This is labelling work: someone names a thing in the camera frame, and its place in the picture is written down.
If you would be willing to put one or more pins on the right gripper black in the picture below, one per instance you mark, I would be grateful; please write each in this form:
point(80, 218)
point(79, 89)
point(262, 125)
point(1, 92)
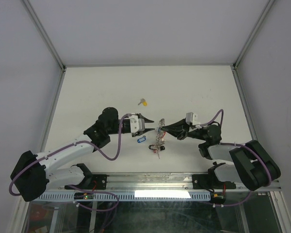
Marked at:
point(180, 129)

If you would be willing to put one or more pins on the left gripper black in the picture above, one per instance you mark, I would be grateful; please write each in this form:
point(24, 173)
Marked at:
point(133, 135)

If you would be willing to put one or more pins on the metal disc with keyrings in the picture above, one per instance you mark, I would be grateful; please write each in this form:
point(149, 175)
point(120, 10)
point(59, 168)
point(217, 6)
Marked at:
point(160, 141)

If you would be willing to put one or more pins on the key with yellow tag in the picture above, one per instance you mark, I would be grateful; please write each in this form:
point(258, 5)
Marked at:
point(143, 102)

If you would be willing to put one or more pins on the black key tag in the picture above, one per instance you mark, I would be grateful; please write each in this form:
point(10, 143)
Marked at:
point(156, 148)

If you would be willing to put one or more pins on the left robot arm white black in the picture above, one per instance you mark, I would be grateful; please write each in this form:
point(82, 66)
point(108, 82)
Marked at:
point(36, 173)

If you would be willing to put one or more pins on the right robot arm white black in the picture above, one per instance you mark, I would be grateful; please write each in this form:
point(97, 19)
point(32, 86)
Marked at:
point(249, 163)

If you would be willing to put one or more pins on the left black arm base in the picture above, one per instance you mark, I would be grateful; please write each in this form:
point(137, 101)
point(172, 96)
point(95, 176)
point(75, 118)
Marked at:
point(91, 181)

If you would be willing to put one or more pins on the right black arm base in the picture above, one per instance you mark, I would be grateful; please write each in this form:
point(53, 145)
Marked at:
point(210, 181)

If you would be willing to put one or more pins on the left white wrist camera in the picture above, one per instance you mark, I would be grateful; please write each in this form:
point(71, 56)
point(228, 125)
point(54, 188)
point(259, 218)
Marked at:
point(137, 123)

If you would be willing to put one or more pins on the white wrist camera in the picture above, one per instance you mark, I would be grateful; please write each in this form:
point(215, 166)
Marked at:
point(192, 120)
point(137, 123)

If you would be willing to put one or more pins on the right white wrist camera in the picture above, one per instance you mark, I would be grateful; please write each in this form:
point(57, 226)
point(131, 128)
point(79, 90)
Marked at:
point(192, 120)

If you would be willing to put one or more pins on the aluminium rail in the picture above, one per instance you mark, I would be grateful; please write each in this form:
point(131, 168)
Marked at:
point(148, 180)

